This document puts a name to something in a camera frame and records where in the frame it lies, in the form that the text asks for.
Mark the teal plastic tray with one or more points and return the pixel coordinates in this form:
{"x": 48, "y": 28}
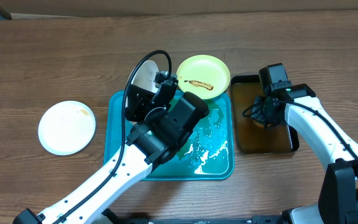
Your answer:
{"x": 207, "y": 155}

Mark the yellow-green plate with sauce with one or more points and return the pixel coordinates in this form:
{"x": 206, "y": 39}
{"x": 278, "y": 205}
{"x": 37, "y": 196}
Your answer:
{"x": 204, "y": 75}

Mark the brown cardboard wall panel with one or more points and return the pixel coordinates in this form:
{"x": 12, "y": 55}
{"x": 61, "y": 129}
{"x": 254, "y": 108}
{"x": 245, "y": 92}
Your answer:
{"x": 99, "y": 8}

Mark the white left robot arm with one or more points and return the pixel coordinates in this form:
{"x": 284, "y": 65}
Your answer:
{"x": 90, "y": 199}

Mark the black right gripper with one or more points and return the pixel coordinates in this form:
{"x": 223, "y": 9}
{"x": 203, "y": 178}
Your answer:
{"x": 258, "y": 116}

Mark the white plate with sauce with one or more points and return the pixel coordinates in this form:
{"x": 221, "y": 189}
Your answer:
{"x": 145, "y": 76}

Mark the green and yellow sponge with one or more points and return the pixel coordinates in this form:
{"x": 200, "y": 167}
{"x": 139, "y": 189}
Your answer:
{"x": 261, "y": 125}

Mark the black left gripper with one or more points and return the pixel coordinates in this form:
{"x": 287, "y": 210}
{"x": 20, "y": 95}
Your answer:
{"x": 136, "y": 105}

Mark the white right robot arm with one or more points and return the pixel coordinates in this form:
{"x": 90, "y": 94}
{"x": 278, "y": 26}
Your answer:
{"x": 338, "y": 153}

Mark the black tray with brown water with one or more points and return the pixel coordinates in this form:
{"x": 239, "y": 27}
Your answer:
{"x": 250, "y": 138}

